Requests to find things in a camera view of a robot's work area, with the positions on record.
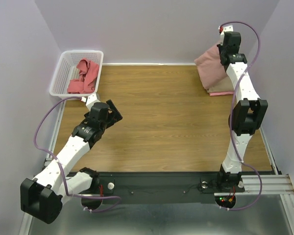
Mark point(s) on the crumpled red t shirt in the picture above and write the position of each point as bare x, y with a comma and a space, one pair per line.
86, 81

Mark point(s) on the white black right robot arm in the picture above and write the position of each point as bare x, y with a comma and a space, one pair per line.
246, 116

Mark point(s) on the pink printed t shirt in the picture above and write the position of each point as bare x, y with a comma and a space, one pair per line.
209, 67

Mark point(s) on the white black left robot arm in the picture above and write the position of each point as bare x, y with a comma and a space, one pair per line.
44, 196

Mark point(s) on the aluminium frame rail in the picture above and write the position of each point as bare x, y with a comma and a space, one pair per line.
267, 198

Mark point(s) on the white plastic basket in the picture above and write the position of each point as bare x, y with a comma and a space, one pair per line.
66, 70

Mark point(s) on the circuit board with leds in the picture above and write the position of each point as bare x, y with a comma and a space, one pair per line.
226, 201

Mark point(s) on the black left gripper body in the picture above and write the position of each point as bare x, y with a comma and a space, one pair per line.
110, 122

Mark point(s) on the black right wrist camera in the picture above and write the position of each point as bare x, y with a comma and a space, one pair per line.
229, 37

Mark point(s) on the white round knob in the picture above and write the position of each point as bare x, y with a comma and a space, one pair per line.
110, 186

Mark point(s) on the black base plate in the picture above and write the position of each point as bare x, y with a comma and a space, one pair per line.
155, 188

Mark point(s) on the silver round knob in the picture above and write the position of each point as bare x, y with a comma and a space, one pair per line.
204, 185

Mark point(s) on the folded beige t shirt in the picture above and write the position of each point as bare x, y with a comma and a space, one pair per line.
223, 86

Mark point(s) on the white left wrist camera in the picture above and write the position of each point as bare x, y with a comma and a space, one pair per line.
90, 100

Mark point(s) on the folded pink t shirt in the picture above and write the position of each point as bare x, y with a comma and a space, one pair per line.
221, 93

